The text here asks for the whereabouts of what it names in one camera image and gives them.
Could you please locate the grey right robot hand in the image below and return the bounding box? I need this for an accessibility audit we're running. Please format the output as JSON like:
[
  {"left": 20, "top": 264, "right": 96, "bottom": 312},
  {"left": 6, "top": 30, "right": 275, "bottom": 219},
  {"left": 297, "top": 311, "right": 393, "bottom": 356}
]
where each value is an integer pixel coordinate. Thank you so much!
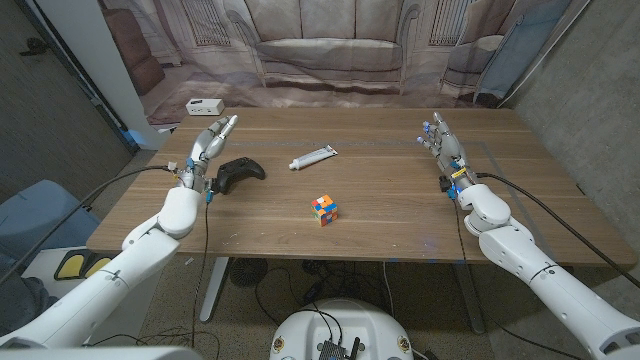
[{"left": 416, "top": 111, "right": 476, "bottom": 194}]

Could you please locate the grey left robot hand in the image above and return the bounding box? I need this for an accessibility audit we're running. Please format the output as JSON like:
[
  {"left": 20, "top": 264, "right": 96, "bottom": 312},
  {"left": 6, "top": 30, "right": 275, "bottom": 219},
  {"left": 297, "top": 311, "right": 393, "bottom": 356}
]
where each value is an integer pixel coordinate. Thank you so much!
[{"left": 173, "top": 114, "right": 240, "bottom": 194}]

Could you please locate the black game controller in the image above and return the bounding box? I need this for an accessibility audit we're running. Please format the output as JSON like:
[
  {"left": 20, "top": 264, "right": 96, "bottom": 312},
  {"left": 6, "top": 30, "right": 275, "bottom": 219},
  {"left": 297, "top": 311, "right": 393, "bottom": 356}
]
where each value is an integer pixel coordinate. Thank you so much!
[{"left": 215, "top": 156, "right": 267, "bottom": 196}]

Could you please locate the white power outlet box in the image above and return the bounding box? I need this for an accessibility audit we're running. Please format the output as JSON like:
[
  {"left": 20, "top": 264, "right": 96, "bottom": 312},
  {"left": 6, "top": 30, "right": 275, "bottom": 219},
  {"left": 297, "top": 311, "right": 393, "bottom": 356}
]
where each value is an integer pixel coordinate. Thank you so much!
[{"left": 185, "top": 97, "right": 226, "bottom": 117}]

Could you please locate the white squeeze tube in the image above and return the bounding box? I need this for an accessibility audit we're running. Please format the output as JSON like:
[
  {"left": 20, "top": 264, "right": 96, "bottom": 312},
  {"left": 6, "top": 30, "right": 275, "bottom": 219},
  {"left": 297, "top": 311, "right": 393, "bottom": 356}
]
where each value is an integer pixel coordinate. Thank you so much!
[{"left": 288, "top": 144, "right": 339, "bottom": 172}]

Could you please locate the black floor fan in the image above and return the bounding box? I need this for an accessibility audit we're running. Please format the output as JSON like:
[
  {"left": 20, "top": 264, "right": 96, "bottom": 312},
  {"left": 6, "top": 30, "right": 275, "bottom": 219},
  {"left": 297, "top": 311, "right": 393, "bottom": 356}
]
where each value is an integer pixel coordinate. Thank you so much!
[{"left": 228, "top": 257, "right": 269, "bottom": 289}]

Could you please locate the multicoloured puzzle cube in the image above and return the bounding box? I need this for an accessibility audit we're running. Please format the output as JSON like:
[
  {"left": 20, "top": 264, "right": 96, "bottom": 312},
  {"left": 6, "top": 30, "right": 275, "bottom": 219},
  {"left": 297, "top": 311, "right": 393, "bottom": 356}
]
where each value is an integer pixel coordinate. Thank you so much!
[{"left": 310, "top": 194, "right": 340, "bottom": 228}]

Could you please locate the white table leg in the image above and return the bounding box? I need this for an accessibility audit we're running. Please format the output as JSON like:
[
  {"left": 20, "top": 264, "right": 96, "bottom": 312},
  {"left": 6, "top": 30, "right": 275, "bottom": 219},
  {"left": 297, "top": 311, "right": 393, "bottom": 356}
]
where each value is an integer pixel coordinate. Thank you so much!
[{"left": 198, "top": 256, "right": 231, "bottom": 324}]

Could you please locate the grey table leg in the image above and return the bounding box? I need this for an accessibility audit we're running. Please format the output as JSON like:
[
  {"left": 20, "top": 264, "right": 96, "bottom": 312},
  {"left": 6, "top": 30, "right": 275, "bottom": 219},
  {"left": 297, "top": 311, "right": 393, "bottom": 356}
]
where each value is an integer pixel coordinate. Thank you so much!
[{"left": 452, "top": 262, "right": 487, "bottom": 335}]

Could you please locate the white pillar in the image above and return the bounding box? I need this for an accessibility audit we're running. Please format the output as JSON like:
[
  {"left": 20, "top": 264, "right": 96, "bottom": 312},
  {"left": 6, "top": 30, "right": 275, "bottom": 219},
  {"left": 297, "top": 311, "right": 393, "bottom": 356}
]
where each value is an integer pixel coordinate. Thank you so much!
[{"left": 34, "top": 0, "right": 166, "bottom": 146}]

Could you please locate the printed sofa room backdrop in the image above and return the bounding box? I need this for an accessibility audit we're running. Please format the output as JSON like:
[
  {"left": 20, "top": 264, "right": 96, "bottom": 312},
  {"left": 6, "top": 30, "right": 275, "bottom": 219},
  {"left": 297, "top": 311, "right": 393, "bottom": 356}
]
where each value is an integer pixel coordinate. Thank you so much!
[{"left": 97, "top": 0, "right": 574, "bottom": 126}]

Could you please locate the yellow foot pedal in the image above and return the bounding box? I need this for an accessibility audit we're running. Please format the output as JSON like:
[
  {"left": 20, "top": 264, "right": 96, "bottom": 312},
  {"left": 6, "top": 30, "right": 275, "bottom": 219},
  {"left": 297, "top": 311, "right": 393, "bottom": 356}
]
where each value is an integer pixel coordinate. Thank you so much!
[{"left": 53, "top": 251, "right": 114, "bottom": 282}]

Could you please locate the blue plastic chair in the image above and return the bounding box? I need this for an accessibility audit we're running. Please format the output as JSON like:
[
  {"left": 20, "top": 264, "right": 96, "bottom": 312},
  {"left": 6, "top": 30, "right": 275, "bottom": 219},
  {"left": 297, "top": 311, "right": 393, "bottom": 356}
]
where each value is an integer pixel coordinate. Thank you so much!
[{"left": 0, "top": 179, "right": 101, "bottom": 261}]

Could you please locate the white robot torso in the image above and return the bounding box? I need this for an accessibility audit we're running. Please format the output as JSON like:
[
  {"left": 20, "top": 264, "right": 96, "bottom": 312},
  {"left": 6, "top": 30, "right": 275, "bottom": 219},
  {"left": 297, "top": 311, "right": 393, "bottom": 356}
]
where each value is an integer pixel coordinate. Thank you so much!
[{"left": 268, "top": 298, "right": 415, "bottom": 360}]

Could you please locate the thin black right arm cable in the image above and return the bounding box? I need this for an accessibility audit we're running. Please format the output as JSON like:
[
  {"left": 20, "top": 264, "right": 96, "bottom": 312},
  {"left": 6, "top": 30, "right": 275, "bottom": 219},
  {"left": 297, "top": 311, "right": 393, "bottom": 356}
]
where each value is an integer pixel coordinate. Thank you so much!
[{"left": 449, "top": 195, "right": 471, "bottom": 264}]

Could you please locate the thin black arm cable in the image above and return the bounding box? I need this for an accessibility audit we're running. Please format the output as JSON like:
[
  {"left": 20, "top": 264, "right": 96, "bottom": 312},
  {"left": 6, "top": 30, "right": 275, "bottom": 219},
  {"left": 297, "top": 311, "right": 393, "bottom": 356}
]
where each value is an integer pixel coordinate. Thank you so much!
[
  {"left": 449, "top": 195, "right": 471, "bottom": 264},
  {"left": 191, "top": 198, "right": 211, "bottom": 349}
]

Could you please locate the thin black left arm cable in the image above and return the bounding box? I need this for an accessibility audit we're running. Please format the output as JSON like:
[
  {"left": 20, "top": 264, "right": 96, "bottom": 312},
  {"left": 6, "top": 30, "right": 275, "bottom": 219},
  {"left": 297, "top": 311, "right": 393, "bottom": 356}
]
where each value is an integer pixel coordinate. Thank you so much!
[{"left": 191, "top": 198, "right": 211, "bottom": 349}]

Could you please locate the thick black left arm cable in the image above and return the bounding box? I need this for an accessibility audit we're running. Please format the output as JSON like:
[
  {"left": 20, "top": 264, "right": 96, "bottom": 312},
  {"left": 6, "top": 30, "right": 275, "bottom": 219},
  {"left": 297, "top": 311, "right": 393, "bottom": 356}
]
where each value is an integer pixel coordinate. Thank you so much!
[{"left": 0, "top": 164, "right": 175, "bottom": 286}]

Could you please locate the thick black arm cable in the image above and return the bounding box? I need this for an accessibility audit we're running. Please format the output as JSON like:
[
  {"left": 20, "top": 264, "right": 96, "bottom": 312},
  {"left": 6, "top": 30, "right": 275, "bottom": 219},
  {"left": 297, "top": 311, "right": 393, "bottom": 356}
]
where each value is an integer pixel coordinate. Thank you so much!
[
  {"left": 474, "top": 172, "right": 640, "bottom": 290},
  {"left": 0, "top": 164, "right": 175, "bottom": 286}
]

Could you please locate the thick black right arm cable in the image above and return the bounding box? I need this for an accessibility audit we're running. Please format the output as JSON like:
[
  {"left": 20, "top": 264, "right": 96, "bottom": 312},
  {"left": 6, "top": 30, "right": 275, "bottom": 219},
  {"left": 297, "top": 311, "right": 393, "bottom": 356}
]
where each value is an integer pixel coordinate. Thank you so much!
[{"left": 474, "top": 172, "right": 640, "bottom": 290}]

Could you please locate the black floor cable loop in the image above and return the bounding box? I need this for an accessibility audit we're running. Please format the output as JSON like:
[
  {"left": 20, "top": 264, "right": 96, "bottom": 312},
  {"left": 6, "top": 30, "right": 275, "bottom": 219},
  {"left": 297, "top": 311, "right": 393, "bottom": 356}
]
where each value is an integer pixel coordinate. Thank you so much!
[{"left": 253, "top": 266, "right": 351, "bottom": 327}]

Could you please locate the black door handle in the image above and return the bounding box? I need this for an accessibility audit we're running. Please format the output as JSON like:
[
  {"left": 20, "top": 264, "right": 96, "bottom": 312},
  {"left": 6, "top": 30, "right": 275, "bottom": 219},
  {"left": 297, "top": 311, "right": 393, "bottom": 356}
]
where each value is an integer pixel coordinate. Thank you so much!
[{"left": 19, "top": 37, "right": 50, "bottom": 57}]

